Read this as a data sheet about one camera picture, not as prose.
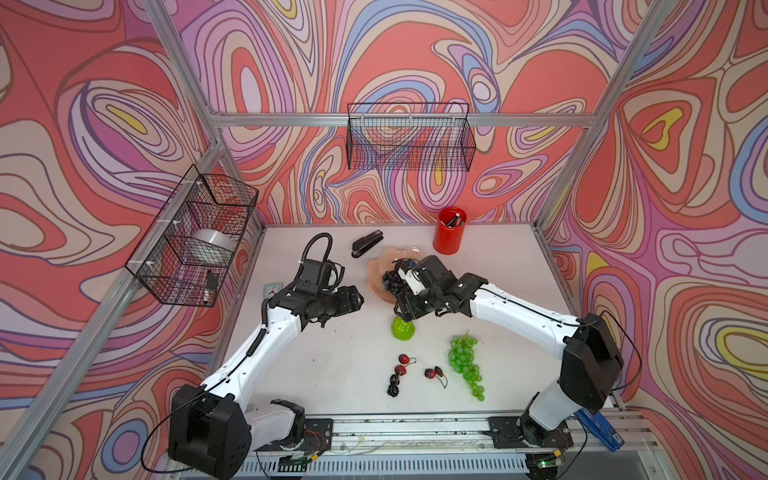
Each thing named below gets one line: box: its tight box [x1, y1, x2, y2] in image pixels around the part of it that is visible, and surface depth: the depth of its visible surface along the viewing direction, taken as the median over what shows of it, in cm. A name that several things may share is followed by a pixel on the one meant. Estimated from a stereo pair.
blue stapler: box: [573, 408, 625, 452], surface depth 74 cm
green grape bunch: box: [449, 330, 485, 401], surface depth 84 cm
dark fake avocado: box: [398, 300, 415, 322], surface depth 74 cm
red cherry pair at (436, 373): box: [424, 366, 448, 389], surface depth 84 cm
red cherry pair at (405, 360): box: [394, 354, 417, 379], surface depth 86 cm
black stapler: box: [351, 230, 384, 258], surface depth 114 cm
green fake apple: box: [391, 316, 415, 341], surface depth 88 cm
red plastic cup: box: [433, 206, 467, 255], surface depth 109 cm
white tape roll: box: [192, 229, 236, 252], surface depth 75 cm
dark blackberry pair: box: [387, 374, 400, 397], surface depth 82 cm
